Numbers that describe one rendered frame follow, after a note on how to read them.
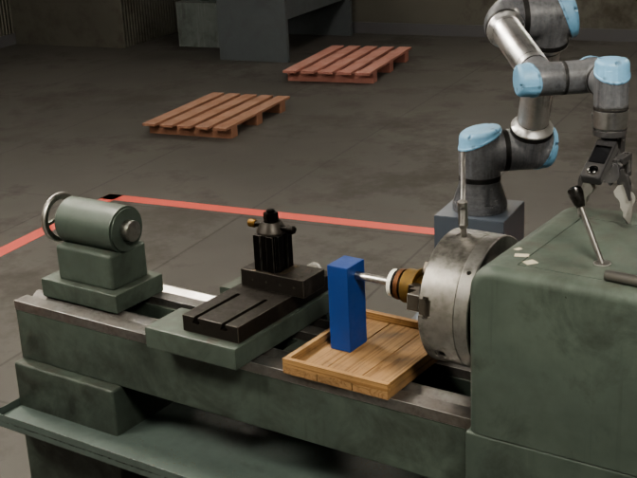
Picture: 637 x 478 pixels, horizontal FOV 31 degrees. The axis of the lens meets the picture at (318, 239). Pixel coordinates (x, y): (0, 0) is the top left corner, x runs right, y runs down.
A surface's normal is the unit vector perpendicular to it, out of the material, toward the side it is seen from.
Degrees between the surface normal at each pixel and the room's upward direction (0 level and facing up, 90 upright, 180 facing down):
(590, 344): 90
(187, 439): 0
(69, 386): 90
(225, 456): 0
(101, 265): 90
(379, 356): 0
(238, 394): 90
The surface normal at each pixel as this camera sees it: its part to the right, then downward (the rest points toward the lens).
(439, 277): -0.48, -0.31
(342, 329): -0.56, 0.30
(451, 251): -0.32, -0.67
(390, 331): -0.04, -0.94
